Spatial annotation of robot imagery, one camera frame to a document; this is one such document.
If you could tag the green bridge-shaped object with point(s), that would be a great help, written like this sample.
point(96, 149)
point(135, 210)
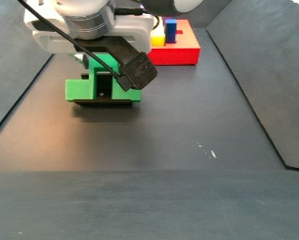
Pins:
point(81, 88)

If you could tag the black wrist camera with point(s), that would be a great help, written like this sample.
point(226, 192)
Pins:
point(135, 70)

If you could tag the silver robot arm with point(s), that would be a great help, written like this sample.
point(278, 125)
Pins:
point(79, 9)

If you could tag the yellow long bar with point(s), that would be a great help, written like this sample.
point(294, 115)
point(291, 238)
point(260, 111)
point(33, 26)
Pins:
point(158, 36)

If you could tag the red base board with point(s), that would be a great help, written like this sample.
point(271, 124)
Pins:
point(179, 53)

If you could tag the black angled fixture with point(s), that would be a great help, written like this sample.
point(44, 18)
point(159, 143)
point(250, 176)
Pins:
point(101, 98)

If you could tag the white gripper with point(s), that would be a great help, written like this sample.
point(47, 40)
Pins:
point(131, 27)

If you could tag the blue block right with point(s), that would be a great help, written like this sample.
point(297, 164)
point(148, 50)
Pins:
point(170, 30)

